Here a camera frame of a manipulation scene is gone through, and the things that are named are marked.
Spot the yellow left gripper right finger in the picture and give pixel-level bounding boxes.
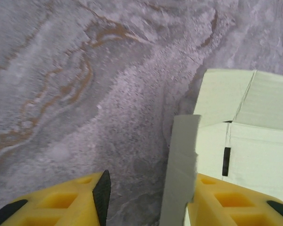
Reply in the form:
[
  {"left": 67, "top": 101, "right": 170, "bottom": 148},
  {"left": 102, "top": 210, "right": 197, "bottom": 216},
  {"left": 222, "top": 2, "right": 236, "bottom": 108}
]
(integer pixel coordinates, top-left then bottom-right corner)
[{"left": 183, "top": 173, "right": 283, "bottom": 226}]

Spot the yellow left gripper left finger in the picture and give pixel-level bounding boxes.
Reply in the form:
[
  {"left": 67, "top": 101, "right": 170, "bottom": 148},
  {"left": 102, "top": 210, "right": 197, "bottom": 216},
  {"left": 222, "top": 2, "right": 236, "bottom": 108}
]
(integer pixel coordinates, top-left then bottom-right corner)
[{"left": 0, "top": 169, "right": 111, "bottom": 226}]

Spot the light green paper box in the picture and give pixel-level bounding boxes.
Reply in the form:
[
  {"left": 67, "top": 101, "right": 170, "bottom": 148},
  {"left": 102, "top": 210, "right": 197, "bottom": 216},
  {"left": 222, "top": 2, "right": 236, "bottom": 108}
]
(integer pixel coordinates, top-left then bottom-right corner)
[{"left": 160, "top": 68, "right": 283, "bottom": 226}]

